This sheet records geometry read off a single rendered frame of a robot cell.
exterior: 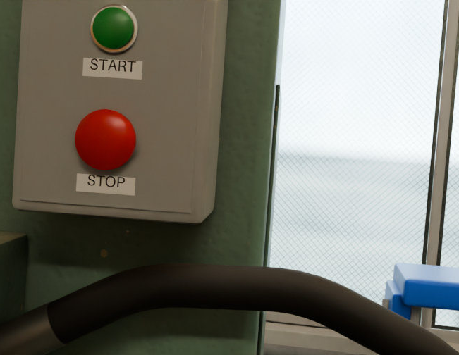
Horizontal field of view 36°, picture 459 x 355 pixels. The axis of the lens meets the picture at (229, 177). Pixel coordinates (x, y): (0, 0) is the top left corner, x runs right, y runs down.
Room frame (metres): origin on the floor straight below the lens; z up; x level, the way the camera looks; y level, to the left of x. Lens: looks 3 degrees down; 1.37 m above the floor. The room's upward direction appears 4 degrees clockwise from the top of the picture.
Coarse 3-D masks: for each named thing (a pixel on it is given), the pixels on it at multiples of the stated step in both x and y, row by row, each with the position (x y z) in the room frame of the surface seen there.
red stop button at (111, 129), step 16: (96, 112) 0.35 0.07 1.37; (112, 112) 0.35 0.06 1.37; (80, 128) 0.35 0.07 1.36; (96, 128) 0.34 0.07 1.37; (112, 128) 0.34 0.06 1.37; (128, 128) 0.34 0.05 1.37; (80, 144) 0.35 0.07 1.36; (96, 144) 0.34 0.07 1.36; (112, 144) 0.34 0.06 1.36; (128, 144) 0.34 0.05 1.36; (96, 160) 0.34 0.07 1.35; (112, 160) 0.34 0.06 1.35
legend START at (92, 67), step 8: (88, 64) 0.35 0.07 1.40; (96, 64) 0.35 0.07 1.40; (104, 64) 0.35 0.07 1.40; (112, 64) 0.35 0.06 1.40; (120, 64) 0.35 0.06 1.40; (128, 64) 0.35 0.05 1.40; (136, 64) 0.35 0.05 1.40; (88, 72) 0.35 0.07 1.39; (96, 72) 0.35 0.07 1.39; (104, 72) 0.35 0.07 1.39; (112, 72) 0.35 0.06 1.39; (120, 72) 0.35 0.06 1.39; (128, 72) 0.35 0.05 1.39; (136, 72) 0.35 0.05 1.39
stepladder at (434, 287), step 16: (400, 272) 1.17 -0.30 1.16; (416, 272) 1.16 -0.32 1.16; (432, 272) 1.17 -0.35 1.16; (448, 272) 1.18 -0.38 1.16; (400, 288) 1.13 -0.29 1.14; (416, 288) 1.10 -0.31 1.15; (432, 288) 1.09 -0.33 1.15; (448, 288) 1.09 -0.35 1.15; (384, 304) 1.16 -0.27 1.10; (400, 304) 1.12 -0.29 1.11; (416, 304) 1.10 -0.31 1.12; (432, 304) 1.09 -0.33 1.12; (448, 304) 1.09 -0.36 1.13; (416, 320) 1.15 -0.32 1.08
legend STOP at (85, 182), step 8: (80, 176) 0.35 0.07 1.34; (88, 176) 0.35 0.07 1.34; (96, 176) 0.35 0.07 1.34; (104, 176) 0.35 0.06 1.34; (112, 176) 0.35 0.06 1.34; (80, 184) 0.35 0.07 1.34; (88, 184) 0.35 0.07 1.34; (96, 184) 0.35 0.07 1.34; (104, 184) 0.35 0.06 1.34; (112, 184) 0.35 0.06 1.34; (120, 184) 0.35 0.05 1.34; (128, 184) 0.35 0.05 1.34; (96, 192) 0.35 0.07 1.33; (104, 192) 0.35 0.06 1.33; (112, 192) 0.35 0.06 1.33; (120, 192) 0.35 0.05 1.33; (128, 192) 0.35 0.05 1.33
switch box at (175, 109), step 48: (48, 0) 0.36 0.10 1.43; (96, 0) 0.35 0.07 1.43; (144, 0) 0.35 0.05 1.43; (192, 0) 0.35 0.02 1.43; (48, 48) 0.36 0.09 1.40; (96, 48) 0.35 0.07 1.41; (144, 48) 0.35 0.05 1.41; (192, 48) 0.35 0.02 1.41; (48, 96) 0.36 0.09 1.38; (96, 96) 0.35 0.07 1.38; (144, 96) 0.35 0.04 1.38; (192, 96) 0.35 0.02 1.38; (48, 144) 0.36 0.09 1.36; (144, 144) 0.35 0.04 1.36; (192, 144) 0.35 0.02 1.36; (48, 192) 0.36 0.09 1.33; (144, 192) 0.35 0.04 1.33; (192, 192) 0.35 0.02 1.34
